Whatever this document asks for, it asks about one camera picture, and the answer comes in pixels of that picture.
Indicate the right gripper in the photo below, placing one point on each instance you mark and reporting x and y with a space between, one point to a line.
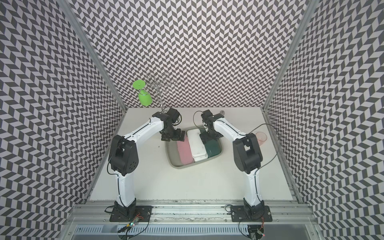
208 138

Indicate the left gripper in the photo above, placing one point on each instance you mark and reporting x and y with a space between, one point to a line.
177 137

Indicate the dark green pencil case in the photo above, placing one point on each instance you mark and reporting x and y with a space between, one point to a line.
213 148

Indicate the translucent white pencil case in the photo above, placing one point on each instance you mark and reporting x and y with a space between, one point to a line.
196 144

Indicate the pink pencil case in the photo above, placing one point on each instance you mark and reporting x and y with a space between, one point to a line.
185 153

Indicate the grey storage box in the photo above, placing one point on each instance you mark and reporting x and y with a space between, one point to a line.
173 154

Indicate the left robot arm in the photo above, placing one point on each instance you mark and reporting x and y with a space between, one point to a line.
124 157

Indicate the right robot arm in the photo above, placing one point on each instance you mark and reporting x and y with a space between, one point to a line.
247 157

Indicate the green plastic wine glass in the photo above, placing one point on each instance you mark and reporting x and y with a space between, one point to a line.
145 97

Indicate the chrome cup rack stand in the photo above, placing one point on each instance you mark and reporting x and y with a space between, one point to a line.
158 83

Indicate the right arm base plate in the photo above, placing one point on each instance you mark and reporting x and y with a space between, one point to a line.
259 214

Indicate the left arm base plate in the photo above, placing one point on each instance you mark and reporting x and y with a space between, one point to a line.
121 214

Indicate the aluminium front rail frame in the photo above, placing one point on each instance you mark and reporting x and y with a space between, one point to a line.
169 217

